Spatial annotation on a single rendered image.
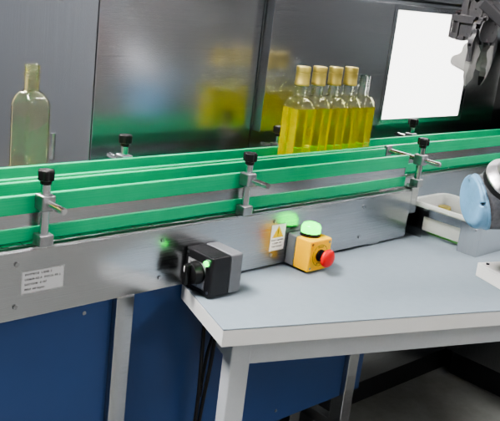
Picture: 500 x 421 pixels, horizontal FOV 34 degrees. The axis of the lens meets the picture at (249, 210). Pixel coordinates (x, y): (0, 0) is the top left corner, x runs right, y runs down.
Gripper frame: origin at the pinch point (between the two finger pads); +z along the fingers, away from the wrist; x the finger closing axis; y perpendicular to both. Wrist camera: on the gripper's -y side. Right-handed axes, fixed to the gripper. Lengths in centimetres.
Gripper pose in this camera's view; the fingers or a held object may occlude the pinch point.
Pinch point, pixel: (476, 80)
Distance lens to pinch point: 197.3
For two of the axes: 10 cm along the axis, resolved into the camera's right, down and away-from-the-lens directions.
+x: -7.2, 1.1, -6.8
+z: -1.2, 9.6, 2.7
